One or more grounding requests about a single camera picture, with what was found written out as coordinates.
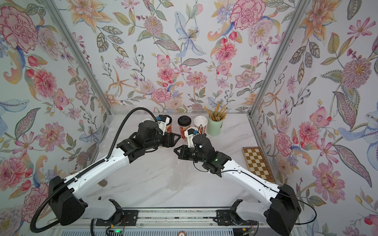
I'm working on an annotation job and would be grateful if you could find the wooden chessboard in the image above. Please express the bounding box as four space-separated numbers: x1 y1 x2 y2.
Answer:
242 147 276 183

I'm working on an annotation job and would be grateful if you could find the red cup black lid left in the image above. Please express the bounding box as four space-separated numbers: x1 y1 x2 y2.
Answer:
157 115 172 133

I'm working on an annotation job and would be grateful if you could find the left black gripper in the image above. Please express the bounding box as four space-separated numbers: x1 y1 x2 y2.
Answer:
144 131 183 150

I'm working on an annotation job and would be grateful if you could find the red cup black lid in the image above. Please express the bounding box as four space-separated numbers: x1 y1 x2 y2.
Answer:
178 116 192 139
157 115 172 133

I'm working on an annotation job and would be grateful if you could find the right thin black cable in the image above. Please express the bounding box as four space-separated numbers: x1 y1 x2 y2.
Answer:
191 123 318 226

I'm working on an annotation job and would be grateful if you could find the red cup white lid right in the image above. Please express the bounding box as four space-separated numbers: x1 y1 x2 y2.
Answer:
194 116 208 134

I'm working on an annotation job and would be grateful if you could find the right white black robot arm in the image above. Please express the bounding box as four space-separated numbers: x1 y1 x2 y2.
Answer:
174 135 301 236

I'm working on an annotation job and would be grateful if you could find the clear plastic carrier bag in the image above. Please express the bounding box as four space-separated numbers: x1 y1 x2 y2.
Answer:
157 139 194 192

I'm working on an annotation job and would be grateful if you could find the red cup black lid right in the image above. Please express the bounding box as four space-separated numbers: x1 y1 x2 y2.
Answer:
178 116 192 139

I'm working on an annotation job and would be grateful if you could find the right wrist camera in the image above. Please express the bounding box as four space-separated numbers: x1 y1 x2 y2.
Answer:
184 127 199 148

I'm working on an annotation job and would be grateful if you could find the cream cup white lid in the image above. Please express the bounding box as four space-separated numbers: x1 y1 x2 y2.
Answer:
184 127 198 141

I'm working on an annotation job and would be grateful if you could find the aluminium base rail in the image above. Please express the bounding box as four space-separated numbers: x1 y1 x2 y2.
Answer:
48 207 301 230

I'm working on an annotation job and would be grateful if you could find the green straw holder cup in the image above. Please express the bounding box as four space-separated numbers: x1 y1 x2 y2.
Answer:
206 117 223 136

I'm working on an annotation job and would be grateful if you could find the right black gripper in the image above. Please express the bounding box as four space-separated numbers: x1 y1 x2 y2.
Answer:
175 146 209 166

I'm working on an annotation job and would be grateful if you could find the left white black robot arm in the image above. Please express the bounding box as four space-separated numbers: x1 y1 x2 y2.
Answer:
49 121 181 226

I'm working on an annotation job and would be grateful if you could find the left black corrugated cable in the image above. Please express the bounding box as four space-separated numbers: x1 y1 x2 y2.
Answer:
29 107 158 234

